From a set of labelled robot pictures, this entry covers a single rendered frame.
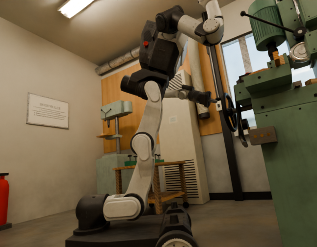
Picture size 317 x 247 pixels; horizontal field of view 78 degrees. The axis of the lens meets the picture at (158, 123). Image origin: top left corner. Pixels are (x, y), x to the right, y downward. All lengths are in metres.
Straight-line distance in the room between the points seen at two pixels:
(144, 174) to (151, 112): 0.36
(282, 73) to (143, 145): 0.79
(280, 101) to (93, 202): 1.15
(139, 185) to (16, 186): 2.17
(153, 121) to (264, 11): 1.02
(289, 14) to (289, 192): 1.05
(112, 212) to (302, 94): 1.15
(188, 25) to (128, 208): 1.01
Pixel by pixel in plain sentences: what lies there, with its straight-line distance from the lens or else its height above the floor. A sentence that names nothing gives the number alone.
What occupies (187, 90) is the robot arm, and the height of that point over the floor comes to 1.03.
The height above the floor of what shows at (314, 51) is 0.97.
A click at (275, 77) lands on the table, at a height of 0.85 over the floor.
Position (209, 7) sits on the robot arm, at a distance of 1.20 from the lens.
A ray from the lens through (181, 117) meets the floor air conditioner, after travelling 2.67.
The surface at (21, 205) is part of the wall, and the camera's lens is 3.14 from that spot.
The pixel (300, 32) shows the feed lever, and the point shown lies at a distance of 1.41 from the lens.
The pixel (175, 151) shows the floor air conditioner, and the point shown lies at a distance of 2.66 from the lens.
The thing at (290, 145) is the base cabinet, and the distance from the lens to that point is 1.19.
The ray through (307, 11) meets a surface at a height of 1.20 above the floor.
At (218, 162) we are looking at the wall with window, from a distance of 2.77.
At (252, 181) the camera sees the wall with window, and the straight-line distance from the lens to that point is 2.71.
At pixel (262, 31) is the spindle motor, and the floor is 1.26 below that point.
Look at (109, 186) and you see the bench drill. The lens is 2.93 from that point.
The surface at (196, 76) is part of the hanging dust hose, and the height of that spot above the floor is 1.68.
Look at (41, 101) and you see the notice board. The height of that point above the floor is 1.61.
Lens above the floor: 0.47
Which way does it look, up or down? 13 degrees up
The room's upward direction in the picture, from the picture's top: 6 degrees counter-clockwise
